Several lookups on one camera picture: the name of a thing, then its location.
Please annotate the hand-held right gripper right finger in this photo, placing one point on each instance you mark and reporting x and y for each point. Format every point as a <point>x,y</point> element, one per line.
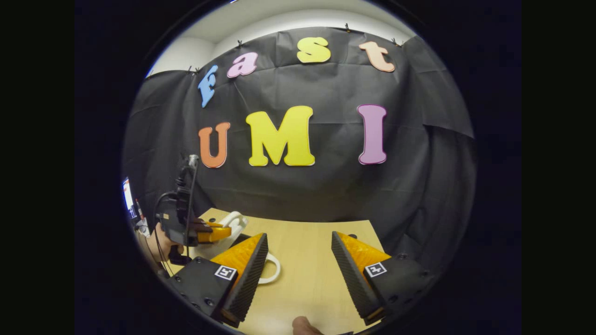
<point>354,279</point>

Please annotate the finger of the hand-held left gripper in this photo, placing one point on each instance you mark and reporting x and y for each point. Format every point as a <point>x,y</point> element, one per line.
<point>212,224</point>
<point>214,235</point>

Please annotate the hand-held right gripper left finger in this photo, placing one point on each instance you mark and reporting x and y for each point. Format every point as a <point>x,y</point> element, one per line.
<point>247,279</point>

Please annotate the black backdrop cloth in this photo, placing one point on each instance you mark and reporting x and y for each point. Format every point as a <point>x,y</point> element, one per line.
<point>335,83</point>

